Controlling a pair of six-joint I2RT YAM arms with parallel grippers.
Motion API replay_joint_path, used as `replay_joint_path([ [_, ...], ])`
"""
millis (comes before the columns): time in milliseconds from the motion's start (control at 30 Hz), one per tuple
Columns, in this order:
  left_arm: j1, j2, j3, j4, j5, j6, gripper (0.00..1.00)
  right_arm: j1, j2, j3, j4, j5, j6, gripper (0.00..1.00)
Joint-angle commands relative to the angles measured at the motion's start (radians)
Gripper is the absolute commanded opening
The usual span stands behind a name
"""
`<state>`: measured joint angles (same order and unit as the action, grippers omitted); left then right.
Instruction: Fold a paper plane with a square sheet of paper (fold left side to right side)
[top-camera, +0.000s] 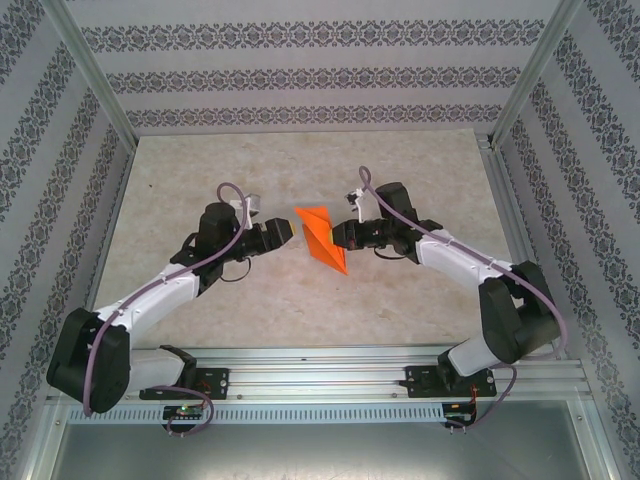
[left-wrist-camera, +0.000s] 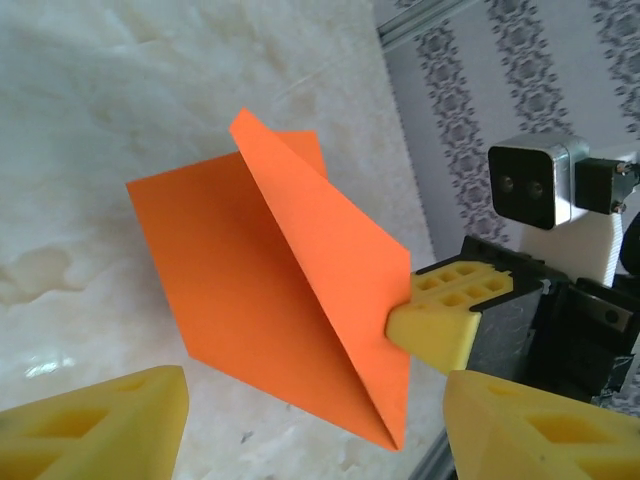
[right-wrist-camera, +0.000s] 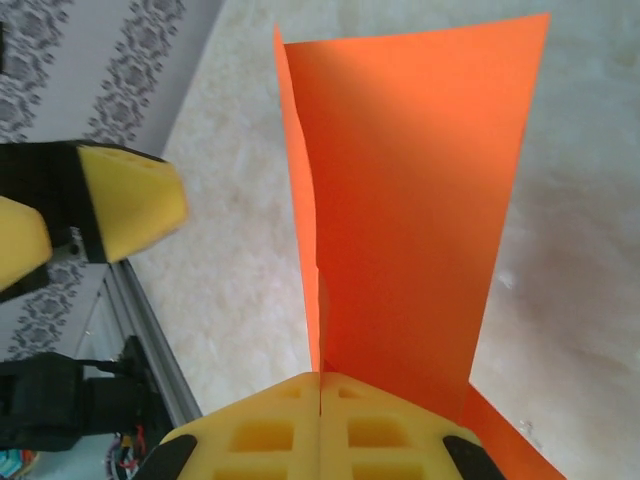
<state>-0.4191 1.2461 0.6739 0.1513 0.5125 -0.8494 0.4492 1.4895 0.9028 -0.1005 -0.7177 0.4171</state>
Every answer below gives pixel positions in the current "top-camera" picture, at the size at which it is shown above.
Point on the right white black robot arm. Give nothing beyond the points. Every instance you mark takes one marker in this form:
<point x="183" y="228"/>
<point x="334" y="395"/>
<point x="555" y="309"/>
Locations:
<point x="515" y="320"/>

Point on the left aluminium frame post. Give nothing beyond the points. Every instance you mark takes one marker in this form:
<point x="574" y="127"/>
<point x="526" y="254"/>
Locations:
<point x="92" y="75"/>

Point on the right aluminium side rail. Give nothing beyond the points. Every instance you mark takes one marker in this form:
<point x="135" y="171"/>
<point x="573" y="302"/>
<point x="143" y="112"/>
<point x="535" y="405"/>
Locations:
<point x="502" y="200"/>

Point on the right aluminium frame post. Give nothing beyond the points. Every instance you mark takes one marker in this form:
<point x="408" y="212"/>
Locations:
<point x="535" y="75"/>

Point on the aluminium frame post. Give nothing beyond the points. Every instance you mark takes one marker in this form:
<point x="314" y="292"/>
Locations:
<point x="92" y="75"/>
<point x="535" y="75"/>

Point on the aluminium side rail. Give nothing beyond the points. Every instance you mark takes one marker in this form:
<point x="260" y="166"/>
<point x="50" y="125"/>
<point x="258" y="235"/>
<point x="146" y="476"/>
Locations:
<point x="502" y="200"/>
<point x="118" y="192"/>

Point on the orange paper sheet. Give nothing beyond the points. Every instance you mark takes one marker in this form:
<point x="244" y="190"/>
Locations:
<point x="320" y="235"/>

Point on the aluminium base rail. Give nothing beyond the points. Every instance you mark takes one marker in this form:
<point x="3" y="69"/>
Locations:
<point x="320" y="372"/>

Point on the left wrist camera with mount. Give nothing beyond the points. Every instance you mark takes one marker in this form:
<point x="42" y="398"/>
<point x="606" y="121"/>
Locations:
<point x="253" y="205"/>

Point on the left aluminium side rail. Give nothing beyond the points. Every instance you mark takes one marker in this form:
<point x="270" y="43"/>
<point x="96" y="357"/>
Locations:
<point x="118" y="192"/>

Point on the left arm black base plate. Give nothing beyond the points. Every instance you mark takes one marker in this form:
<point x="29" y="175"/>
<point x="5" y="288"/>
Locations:
<point x="215" y="380"/>

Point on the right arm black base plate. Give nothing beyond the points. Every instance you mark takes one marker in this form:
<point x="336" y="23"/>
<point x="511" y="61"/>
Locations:
<point x="420" y="380"/>

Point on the grey metal sheet panel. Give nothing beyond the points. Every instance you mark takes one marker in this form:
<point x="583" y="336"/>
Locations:
<point x="320" y="455"/>

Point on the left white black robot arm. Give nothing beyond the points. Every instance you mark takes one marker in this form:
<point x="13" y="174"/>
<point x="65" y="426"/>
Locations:
<point x="90" y="360"/>

